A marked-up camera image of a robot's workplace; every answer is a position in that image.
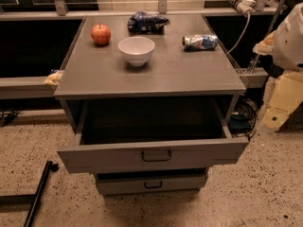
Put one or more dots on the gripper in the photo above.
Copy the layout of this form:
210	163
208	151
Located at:
289	46

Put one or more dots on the grey top drawer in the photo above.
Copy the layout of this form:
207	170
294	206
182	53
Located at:
151	134

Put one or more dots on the grey drawer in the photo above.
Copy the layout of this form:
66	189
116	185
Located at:
150	181
151	134

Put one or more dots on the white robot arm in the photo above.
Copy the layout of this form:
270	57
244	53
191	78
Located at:
284	94

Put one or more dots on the grey drawer cabinet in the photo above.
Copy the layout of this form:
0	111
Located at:
96	73

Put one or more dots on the grey lower drawer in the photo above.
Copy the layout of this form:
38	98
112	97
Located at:
150	181

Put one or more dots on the white power strip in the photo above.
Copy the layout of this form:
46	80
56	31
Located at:
245	7

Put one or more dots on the crushed silver blue can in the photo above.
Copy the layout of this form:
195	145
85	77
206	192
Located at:
199	42

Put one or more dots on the blue chip bag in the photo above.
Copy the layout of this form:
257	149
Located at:
143	22

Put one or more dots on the white bowl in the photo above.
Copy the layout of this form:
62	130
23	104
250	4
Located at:
136	50

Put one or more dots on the red apple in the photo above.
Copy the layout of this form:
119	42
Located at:
100	34

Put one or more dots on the black floor bar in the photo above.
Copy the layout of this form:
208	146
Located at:
49	166

